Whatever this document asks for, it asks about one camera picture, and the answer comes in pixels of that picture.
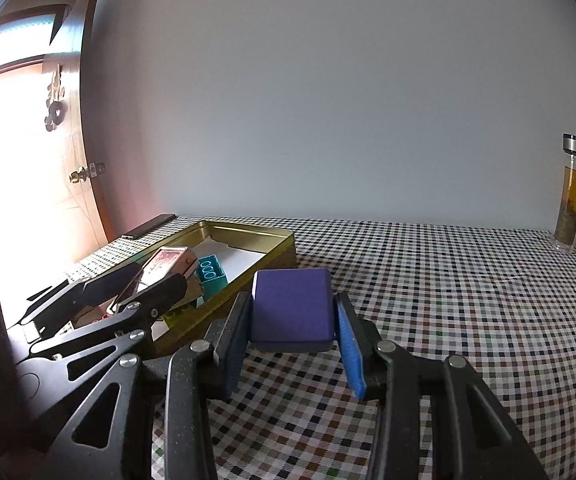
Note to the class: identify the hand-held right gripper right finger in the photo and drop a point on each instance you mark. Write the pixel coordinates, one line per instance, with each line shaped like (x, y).
(350, 355)

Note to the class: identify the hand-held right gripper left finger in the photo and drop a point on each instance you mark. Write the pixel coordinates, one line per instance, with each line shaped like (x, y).
(233, 350)

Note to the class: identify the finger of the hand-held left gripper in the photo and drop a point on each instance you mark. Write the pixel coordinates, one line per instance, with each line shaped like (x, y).
(113, 277)
(165, 292)

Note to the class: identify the brown card box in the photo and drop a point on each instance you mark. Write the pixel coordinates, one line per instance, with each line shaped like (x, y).
(168, 260)

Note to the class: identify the blue building block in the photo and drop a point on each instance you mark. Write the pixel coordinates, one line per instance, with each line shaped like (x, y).
(210, 275)

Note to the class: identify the purple box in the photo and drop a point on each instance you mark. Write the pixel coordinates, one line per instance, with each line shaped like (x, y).
(290, 310)

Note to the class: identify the gold metal tin box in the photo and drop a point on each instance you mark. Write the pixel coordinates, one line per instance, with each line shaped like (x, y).
(275, 257)

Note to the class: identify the black flat device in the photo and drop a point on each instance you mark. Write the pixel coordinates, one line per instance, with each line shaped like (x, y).
(150, 225)

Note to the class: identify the white paper sheet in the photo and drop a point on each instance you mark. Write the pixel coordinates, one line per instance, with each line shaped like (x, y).
(248, 260)

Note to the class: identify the brass door knob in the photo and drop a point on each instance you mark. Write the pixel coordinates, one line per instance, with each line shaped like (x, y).
(78, 176)

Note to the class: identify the checked tablecloth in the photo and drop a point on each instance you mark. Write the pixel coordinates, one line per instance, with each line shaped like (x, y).
(443, 285)

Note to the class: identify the brown wooden door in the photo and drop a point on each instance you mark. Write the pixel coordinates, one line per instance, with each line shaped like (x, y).
(68, 125)

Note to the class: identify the hanging door ornament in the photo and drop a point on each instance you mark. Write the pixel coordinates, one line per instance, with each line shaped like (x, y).
(55, 110)

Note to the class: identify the glass tea bottle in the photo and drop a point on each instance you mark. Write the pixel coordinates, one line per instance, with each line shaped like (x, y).
(570, 200)

